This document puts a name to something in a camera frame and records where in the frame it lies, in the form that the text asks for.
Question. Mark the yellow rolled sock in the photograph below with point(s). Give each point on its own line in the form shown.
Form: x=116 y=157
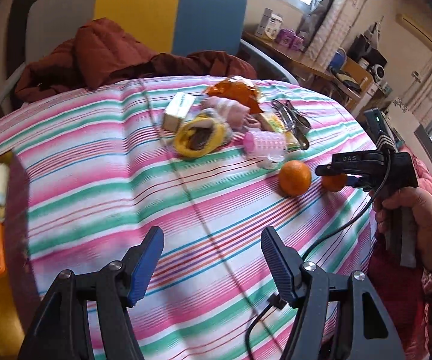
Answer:
x=216 y=135

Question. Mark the small green white carton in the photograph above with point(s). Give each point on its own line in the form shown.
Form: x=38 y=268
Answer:
x=178 y=110

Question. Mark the purple container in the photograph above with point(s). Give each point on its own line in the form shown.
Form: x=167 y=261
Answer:
x=285 y=36
x=298 y=40

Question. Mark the white air conditioner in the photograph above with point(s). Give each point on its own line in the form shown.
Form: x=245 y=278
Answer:
x=418 y=30

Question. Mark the blue yellow grey chair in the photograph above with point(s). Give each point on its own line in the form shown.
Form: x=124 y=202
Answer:
x=208 y=11

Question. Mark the wooden side desk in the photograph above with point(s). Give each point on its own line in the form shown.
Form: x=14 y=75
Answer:
x=306 y=63

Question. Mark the pink hair roller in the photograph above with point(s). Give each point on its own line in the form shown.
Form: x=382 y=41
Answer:
x=264 y=144

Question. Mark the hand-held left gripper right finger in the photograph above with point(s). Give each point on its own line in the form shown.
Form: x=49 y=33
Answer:
x=279 y=266

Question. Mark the pink cloth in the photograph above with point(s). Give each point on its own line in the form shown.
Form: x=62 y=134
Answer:
x=231 y=112

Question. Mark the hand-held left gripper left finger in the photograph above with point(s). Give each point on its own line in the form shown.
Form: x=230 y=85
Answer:
x=146 y=262

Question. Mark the brown padded jacket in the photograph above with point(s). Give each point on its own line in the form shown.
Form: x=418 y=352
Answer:
x=100 y=52

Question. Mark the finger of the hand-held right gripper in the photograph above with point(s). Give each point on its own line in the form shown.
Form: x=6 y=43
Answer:
x=350 y=159
x=362 y=183

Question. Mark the orange snack bag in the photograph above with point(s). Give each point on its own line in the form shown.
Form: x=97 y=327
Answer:
x=238 y=92

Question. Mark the person's red clothing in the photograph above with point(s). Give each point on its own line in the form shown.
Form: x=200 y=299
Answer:
x=388 y=288

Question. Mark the blue bucket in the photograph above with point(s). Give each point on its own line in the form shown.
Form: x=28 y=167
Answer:
x=338 y=60

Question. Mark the orange fruit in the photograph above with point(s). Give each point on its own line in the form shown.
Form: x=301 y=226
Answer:
x=334 y=183
x=294 y=178

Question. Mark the person's right hand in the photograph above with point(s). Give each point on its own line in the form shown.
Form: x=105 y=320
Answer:
x=425 y=213

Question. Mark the striped tablecloth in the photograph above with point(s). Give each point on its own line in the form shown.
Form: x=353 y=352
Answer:
x=107 y=180

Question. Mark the gold and red box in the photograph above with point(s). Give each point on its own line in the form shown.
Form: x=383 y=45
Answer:
x=17 y=232

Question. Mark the yellow green snack packet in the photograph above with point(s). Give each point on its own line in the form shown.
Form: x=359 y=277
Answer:
x=272 y=122

